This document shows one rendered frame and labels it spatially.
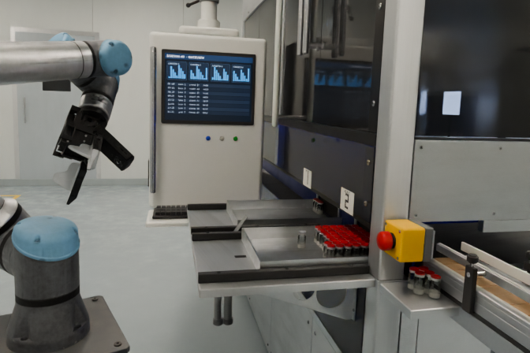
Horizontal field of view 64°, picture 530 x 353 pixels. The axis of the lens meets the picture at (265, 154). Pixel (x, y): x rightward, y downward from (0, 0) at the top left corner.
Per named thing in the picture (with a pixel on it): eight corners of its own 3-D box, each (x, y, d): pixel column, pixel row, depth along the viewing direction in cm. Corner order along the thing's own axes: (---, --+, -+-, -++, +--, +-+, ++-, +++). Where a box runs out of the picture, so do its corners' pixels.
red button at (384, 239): (390, 246, 91) (391, 228, 91) (399, 253, 87) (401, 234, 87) (373, 247, 90) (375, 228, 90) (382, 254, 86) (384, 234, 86)
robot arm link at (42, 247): (33, 306, 77) (31, 235, 75) (-2, 287, 84) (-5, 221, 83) (92, 285, 87) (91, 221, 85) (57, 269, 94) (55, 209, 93)
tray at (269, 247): (352, 235, 129) (352, 224, 128) (395, 269, 104) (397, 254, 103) (241, 239, 121) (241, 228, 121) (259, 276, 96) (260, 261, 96)
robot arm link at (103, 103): (106, 119, 106) (117, 98, 101) (102, 132, 103) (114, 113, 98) (76, 107, 103) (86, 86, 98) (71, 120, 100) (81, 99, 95)
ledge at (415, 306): (434, 287, 98) (434, 279, 98) (472, 314, 86) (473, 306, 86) (378, 291, 95) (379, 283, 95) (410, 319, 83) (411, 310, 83)
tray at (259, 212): (315, 207, 162) (315, 198, 161) (341, 228, 137) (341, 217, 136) (226, 209, 154) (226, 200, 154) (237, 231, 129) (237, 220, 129)
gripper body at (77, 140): (50, 158, 92) (65, 118, 99) (91, 171, 96) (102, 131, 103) (60, 139, 87) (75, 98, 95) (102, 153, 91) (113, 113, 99)
